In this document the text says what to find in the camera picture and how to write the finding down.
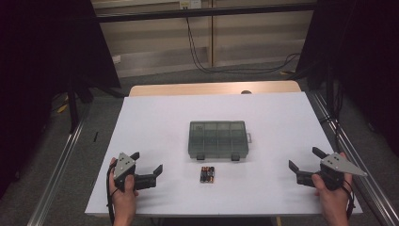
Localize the grey transparent storage box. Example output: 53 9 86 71
187 120 253 162

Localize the metal floor rail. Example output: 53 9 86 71
309 90 399 226
26 118 87 226

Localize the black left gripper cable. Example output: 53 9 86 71
105 162 119 226

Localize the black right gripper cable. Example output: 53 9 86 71
342 178 357 220

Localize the person's right hand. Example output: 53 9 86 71
311 173 355 211

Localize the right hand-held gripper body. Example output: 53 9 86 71
295 152 368 192

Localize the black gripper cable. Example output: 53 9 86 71
342 178 357 220
105 162 119 226

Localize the white power outlet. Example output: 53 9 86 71
179 0 202 9

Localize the black curtain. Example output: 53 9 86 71
0 0 122 199
295 0 399 158

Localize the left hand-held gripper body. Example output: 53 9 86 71
112 152 158 193

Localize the black horizontal bar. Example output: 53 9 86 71
93 2 317 24

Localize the black stand leg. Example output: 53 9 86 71
67 74 95 135

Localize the black power cable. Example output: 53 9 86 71
186 16 301 76
185 16 301 76

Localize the person's left hand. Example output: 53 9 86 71
108 156 139 212

